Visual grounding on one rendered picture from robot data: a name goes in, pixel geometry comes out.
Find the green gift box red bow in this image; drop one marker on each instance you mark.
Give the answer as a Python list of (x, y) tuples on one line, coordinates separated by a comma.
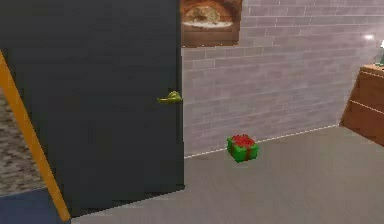
[(242, 148)]

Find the dark grey room door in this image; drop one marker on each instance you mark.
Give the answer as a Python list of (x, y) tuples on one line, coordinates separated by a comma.
[(93, 100)]

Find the brown wooden chest of drawers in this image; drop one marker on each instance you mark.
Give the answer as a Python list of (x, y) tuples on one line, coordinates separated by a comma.
[(366, 103)]

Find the green table lamp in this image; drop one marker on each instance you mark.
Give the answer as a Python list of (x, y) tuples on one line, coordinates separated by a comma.
[(380, 55)]

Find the brown framed wall picture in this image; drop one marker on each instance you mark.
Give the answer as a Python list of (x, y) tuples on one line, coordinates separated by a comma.
[(210, 23)]

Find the orange door frame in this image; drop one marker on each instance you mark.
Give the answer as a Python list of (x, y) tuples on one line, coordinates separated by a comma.
[(23, 126)]

